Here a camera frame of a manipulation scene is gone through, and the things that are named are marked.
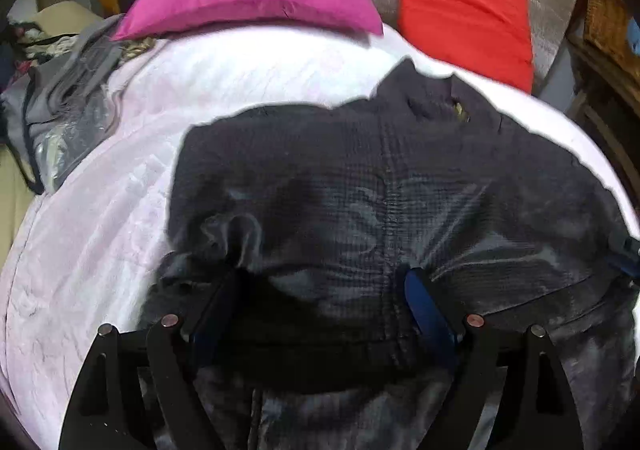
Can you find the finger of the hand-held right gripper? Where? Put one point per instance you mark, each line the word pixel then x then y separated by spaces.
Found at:
pixel 627 257

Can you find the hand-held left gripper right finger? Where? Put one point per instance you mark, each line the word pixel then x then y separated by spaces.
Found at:
pixel 425 305

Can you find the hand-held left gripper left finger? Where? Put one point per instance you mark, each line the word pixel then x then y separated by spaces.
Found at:
pixel 216 312

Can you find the black quilted jacket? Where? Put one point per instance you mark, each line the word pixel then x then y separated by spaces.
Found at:
pixel 320 200

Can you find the pile of grey clothes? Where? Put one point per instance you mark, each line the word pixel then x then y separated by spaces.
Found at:
pixel 65 95

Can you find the pile of dark clothes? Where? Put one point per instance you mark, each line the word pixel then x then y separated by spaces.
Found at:
pixel 25 50

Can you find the dark wooden rack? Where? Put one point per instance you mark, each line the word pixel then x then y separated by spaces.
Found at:
pixel 605 100

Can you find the wicker basket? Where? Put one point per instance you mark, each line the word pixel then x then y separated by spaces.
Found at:
pixel 607 15

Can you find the red pillow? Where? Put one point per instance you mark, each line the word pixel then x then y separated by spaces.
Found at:
pixel 465 20

